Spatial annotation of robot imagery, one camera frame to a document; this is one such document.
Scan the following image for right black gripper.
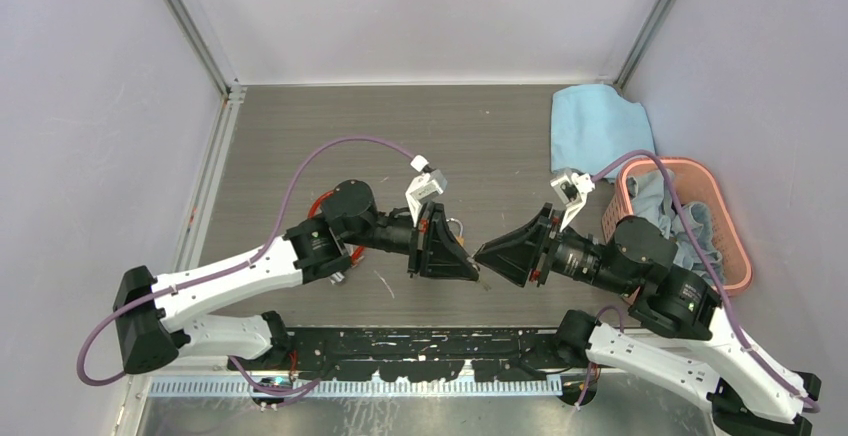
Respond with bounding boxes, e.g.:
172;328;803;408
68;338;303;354
472;200;634;294

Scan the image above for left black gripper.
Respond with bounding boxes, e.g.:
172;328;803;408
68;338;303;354
342;200;480;280

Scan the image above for brass padlock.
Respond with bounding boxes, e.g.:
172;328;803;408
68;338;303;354
446;217;465;247

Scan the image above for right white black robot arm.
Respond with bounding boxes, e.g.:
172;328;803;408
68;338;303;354
474;205;821;435

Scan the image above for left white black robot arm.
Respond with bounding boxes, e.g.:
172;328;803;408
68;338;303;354
114;180;479;375

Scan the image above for grey-blue cloth in basket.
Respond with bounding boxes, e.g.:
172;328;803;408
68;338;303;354
626;170;725;283

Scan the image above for light blue cloth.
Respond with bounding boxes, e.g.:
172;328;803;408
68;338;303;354
550;84;656;175

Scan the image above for pink plastic basket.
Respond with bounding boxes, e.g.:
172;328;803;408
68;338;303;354
602;157;752;296

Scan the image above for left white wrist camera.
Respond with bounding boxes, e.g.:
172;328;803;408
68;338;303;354
405;170;447;224

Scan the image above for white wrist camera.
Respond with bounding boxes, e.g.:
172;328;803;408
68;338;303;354
405;170;447;224
550;168;595;231

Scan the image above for red rubber ring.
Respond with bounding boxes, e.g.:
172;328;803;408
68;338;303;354
312;191;367;269

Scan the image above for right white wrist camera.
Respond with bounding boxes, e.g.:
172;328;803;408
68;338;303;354
550;168;595;231

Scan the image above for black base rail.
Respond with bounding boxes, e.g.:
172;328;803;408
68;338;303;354
240;327;587;383

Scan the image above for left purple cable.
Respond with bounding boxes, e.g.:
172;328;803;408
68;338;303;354
76;136;420;387

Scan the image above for white slotted cable duct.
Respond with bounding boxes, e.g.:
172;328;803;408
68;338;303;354
147;375;563;398

